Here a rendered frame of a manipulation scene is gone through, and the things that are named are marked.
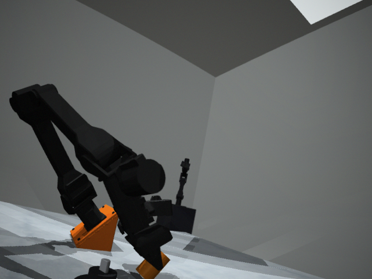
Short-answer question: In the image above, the orange knob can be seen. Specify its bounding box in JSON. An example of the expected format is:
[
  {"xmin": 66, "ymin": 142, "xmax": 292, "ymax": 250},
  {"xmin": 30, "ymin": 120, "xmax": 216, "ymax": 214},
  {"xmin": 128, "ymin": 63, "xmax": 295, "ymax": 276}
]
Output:
[{"xmin": 136, "ymin": 251, "xmax": 170, "ymax": 279}]

